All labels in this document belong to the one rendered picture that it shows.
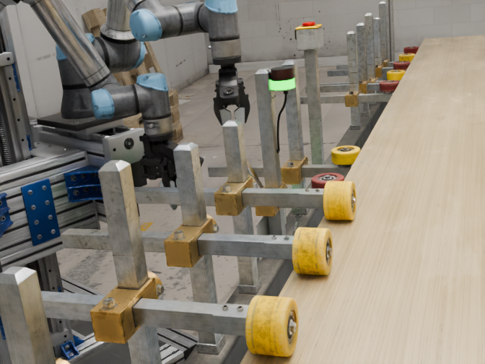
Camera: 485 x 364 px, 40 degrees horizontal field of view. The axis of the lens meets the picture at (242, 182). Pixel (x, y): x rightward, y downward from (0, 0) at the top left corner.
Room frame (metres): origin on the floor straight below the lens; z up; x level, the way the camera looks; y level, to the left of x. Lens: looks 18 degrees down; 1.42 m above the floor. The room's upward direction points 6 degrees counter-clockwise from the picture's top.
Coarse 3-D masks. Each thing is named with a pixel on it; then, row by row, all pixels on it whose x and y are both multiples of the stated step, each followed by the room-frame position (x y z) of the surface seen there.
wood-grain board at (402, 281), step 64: (448, 64) 3.02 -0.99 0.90; (384, 128) 1.99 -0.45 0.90; (448, 128) 1.91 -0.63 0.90; (384, 192) 1.42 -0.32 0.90; (448, 192) 1.37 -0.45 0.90; (384, 256) 1.08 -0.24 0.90; (448, 256) 1.06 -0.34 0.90; (320, 320) 0.89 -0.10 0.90; (384, 320) 0.87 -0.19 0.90; (448, 320) 0.85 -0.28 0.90
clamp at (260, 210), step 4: (284, 184) 1.65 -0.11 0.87; (256, 208) 1.56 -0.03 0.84; (260, 208) 1.56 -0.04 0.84; (264, 208) 1.55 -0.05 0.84; (268, 208) 1.55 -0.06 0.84; (272, 208) 1.55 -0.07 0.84; (276, 208) 1.57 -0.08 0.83; (280, 208) 1.59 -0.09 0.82; (256, 212) 1.56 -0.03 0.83; (260, 212) 1.56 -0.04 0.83; (264, 212) 1.55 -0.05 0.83; (268, 212) 1.55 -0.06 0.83; (272, 212) 1.55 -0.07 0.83; (276, 212) 1.56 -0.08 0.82; (272, 216) 1.55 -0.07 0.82
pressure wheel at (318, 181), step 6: (324, 174) 1.58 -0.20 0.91; (330, 174) 1.57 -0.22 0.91; (336, 174) 1.56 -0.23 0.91; (312, 180) 1.54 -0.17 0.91; (318, 180) 1.53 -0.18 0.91; (324, 180) 1.54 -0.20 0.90; (330, 180) 1.54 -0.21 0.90; (336, 180) 1.52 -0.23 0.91; (342, 180) 1.53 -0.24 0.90; (312, 186) 1.54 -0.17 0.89; (318, 186) 1.52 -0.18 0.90; (324, 186) 1.51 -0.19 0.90
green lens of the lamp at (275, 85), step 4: (288, 80) 1.59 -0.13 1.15; (292, 80) 1.60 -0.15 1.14; (272, 84) 1.61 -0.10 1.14; (276, 84) 1.60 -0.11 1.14; (280, 84) 1.59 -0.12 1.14; (284, 84) 1.59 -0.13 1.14; (288, 84) 1.59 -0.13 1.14; (292, 84) 1.60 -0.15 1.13; (272, 88) 1.61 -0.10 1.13; (276, 88) 1.60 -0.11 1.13; (280, 88) 1.59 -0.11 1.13; (284, 88) 1.59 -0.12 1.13; (288, 88) 1.59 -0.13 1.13
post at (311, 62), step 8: (312, 56) 2.10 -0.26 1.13; (312, 64) 2.10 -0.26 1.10; (312, 72) 2.10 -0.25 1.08; (312, 80) 2.10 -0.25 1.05; (312, 88) 2.10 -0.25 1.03; (312, 96) 2.10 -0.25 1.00; (312, 104) 2.10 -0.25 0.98; (312, 112) 2.10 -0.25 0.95; (320, 112) 2.12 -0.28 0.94; (312, 120) 2.10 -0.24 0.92; (320, 120) 2.11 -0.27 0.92; (312, 128) 2.10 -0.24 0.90; (320, 128) 2.11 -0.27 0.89; (312, 136) 2.10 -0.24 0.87; (320, 136) 2.10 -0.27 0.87; (312, 144) 2.10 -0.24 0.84; (320, 144) 2.09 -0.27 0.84; (312, 152) 2.11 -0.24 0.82; (320, 152) 2.10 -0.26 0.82; (312, 160) 2.11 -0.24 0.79; (320, 160) 2.10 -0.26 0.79
